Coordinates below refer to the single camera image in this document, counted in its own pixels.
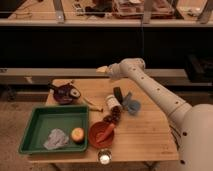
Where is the green plastic tray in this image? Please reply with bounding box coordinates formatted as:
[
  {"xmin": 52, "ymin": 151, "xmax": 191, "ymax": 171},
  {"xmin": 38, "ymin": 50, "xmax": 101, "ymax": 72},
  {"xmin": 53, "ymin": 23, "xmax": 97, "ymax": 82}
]
[{"xmin": 19, "ymin": 105, "xmax": 89, "ymax": 154}]

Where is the yellow red apple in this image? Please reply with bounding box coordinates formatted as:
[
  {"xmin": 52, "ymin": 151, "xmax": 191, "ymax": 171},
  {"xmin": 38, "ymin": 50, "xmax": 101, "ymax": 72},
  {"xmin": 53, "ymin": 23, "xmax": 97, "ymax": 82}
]
[{"xmin": 71, "ymin": 127, "xmax": 85, "ymax": 143}]

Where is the small metal cup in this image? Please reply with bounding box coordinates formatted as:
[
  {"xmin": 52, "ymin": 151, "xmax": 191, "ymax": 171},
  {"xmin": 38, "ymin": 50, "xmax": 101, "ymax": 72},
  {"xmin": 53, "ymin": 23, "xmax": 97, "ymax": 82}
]
[{"xmin": 98, "ymin": 149, "xmax": 112, "ymax": 165}]

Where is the grey crumpled cloth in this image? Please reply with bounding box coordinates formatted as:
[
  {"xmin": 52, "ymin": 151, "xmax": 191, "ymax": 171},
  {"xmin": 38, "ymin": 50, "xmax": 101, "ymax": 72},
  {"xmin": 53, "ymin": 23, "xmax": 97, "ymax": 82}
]
[{"xmin": 43, "ymin": 129, "xmax": 69, "ymax": 150}]

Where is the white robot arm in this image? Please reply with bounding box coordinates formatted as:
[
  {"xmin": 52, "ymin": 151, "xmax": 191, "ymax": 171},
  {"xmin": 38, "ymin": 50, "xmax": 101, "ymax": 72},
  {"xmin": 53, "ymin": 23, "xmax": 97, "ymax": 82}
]
[{"xmin": 96, "ymin": 58, "xmax": 213, "ymax": 171}]

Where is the dark grape bunch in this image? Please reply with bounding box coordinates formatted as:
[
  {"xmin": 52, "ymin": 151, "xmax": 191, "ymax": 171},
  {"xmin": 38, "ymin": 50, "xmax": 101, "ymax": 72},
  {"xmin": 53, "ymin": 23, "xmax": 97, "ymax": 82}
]
[{"xmin": 103, "ymin": 106, "xmax": 122, "ymax": 125}]

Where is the white bottle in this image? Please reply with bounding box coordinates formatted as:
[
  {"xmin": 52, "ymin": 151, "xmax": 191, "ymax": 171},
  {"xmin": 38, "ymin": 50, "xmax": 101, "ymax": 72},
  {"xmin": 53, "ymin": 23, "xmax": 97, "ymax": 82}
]
[{"xmin": 106, "ymin": 95, "xmax": 122, "ymax": 111}]

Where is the orange carrot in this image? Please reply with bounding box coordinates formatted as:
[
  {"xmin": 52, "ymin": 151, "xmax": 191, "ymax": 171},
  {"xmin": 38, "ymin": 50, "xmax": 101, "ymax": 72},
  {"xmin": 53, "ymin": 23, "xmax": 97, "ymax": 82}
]
[{"xmin": 96, "ymin": 123, "xmax": 116, "ymax": 143}]

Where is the orange plastic bowl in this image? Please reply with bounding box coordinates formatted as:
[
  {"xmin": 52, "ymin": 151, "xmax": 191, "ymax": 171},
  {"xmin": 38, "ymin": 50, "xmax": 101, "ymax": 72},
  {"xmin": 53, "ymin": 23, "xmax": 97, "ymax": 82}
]
[{"xmin": 88, "ymin": 122, "xmax": 114, "ymax": 149}]

